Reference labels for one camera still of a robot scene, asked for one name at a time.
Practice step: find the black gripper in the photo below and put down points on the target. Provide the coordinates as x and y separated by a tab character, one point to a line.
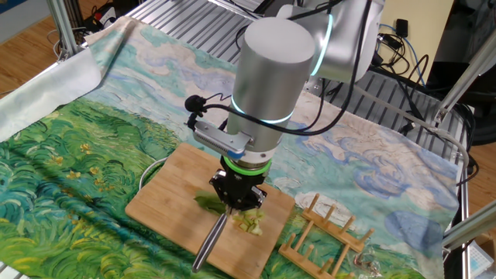
244	186

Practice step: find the steel cleaver knife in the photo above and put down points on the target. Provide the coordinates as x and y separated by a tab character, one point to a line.
209	242

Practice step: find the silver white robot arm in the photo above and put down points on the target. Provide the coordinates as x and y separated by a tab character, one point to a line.
271	77

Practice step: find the green pakchoi stalk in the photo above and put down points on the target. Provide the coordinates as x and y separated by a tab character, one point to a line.
209	203

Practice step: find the bamboo cutting board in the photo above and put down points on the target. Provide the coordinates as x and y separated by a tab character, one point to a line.
170	209

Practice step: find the wooden peg rack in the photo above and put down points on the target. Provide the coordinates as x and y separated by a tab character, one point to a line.
333	228

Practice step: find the small bag of screws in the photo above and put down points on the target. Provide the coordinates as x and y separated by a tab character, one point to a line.
366	263

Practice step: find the painted landscape tablecloth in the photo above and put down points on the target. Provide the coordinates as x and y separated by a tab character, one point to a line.
77	155

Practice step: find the white power strip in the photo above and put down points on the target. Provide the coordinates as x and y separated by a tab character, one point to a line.
104	16

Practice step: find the black power adapter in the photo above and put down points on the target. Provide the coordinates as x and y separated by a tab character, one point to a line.
401	28

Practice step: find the white plastic box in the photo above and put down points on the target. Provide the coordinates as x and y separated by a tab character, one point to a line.
480	259

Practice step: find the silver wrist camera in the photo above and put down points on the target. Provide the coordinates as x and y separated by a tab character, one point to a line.
222	139

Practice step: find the aluminium frame post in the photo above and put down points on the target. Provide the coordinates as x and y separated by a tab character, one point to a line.
465	77
66	27
469	224

